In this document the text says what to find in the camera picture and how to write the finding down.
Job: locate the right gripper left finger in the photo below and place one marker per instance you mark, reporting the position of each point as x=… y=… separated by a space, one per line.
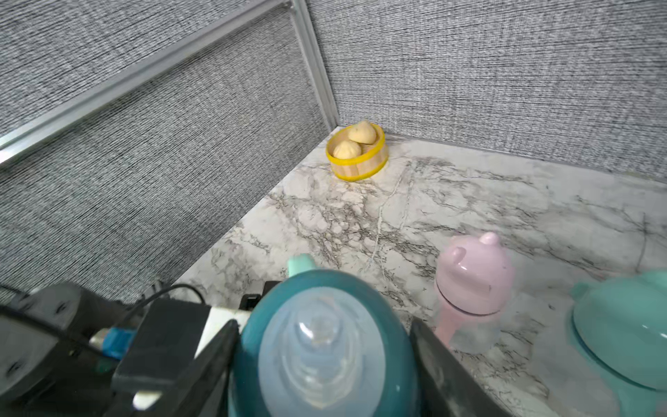
x=207 y=376

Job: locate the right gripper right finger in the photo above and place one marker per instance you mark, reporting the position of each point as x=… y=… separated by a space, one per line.
x=446 y=388

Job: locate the clear bottle front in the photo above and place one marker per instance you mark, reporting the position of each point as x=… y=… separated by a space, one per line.
x=476 y=334

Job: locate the pink bottle cap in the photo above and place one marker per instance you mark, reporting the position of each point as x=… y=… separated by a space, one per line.
x=475 y=274

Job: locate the mint bottle cap front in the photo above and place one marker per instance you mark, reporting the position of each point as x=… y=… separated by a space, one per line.
x=622 y=323

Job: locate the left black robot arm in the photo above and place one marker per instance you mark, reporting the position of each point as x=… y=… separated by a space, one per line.
x=42 y=375

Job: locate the yellow steamer basket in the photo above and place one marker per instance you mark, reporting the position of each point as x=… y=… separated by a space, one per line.
x=373 y=159

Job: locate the lower beige bun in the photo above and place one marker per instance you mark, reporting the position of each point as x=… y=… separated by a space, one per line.
x=346 y=150

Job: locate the beige bun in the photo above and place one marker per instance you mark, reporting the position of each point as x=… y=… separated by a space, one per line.
x=362 y=133
x=346 y=150

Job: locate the upper beige bun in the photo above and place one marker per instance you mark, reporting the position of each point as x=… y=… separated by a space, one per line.
x=362 y=133

